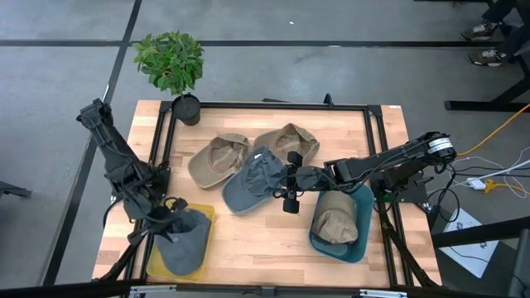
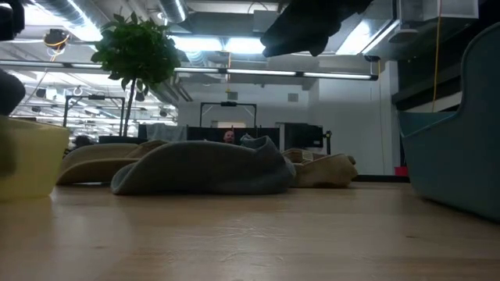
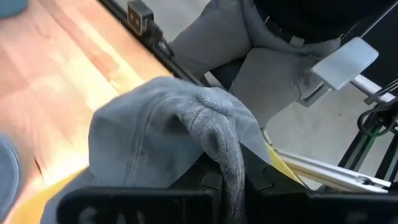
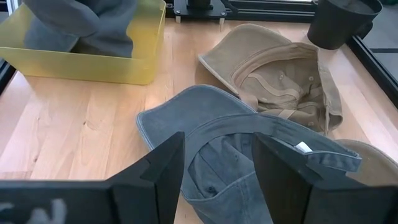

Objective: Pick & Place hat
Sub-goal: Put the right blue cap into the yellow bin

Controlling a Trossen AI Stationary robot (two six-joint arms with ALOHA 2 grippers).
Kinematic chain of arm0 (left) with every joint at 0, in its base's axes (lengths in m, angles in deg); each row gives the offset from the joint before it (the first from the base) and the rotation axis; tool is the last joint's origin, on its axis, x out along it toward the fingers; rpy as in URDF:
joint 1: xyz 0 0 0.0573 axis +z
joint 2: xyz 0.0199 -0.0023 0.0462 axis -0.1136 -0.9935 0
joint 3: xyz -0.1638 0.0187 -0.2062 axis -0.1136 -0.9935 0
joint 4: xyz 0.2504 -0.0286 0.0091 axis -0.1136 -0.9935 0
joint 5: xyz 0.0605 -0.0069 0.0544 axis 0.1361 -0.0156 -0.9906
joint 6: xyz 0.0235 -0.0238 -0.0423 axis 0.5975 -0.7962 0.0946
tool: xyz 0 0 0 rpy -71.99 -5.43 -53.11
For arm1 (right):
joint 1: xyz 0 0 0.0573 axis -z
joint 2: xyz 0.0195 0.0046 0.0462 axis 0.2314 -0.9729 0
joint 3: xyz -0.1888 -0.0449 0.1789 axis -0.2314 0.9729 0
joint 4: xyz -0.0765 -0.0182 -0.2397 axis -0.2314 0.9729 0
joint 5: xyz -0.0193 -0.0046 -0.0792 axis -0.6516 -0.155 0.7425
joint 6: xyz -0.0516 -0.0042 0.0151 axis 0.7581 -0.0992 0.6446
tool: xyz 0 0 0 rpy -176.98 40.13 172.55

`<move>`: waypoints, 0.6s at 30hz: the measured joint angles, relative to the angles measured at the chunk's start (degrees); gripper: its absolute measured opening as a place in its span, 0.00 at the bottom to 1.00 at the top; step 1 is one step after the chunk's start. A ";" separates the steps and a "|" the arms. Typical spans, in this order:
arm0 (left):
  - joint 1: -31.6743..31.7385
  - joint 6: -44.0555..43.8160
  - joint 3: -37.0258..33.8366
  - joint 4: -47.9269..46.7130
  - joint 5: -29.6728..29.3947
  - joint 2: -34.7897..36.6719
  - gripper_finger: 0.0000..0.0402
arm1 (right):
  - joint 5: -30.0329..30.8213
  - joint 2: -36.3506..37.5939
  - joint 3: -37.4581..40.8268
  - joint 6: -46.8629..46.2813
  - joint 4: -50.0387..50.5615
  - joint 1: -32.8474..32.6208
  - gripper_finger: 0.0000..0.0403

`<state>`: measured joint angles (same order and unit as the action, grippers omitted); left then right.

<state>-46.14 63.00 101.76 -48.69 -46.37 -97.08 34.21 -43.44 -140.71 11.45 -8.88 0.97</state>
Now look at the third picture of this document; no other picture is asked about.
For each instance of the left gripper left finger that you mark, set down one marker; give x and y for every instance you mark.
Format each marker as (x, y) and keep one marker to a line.
(136, 205)

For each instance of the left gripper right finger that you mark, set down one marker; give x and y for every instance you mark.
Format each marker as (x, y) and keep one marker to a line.
(311, 208)

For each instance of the blue-grey baseball cap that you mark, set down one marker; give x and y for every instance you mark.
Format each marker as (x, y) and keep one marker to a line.
(12, 6)
(149, 124)
(7, 177)

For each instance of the yellow plastic bin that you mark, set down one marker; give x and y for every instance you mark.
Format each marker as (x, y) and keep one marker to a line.
(28, 211)

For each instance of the person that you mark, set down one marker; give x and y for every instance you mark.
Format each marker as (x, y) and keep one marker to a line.
(273, 77)

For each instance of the white box device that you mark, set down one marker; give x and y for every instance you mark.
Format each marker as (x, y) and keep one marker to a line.
(345, 62)

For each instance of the silver aluminium rail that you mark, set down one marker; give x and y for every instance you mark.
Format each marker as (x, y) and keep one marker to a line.
(326, 172)

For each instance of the small black table camera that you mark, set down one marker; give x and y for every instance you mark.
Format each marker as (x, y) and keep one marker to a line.
(138, 18)

